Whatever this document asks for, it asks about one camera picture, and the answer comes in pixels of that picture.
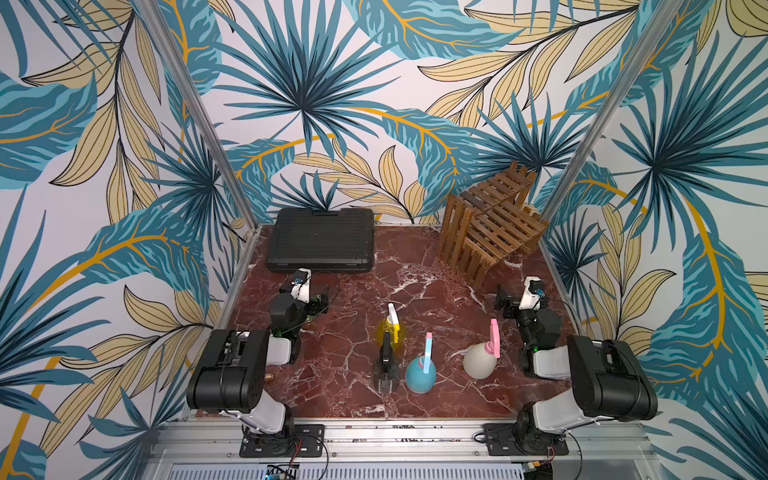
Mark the white pink spray bottle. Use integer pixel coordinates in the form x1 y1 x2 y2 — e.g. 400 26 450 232
463 318 501 380

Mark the yellow spray bottle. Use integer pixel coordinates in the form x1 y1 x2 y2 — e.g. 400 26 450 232
375 303 407 354

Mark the wooden two-tier shelf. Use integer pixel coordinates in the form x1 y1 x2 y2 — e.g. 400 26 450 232
437 162 548 289

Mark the black clear spray bottle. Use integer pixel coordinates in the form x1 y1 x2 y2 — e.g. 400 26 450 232
372 331 400 395

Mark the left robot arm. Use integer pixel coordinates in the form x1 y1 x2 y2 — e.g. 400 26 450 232
186 291 329 437

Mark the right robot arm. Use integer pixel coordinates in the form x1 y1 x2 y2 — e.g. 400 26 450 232
483 277 658 460

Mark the black plastic tool case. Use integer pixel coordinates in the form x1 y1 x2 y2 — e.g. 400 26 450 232
265 208 375 273

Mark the teal round spray bottle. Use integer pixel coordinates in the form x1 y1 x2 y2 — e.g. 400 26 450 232
405 332 437 394

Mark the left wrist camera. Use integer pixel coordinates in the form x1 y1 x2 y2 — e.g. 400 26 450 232
290 268 312 304

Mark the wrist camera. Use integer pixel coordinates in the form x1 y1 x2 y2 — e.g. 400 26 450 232
519 276 546 310
290 268 312 304

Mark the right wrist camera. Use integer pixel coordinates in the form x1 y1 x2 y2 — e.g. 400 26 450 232
519 276 546 310

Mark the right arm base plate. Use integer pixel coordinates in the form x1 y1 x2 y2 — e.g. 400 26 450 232
480 423 569 458

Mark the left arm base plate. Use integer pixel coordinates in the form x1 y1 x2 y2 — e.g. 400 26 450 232
239 424 325 459

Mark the aluminium front rail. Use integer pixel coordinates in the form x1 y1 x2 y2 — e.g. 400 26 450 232
142 419 664 479

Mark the left corner aluminium post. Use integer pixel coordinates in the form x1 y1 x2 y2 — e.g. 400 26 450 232
134 0 259 235

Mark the corner aluminium post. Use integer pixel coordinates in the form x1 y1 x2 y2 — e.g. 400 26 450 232
541 0 684 223
134 0 259 235

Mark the right corner aluminium post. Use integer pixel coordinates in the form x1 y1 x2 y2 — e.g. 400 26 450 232
541 0 684 223

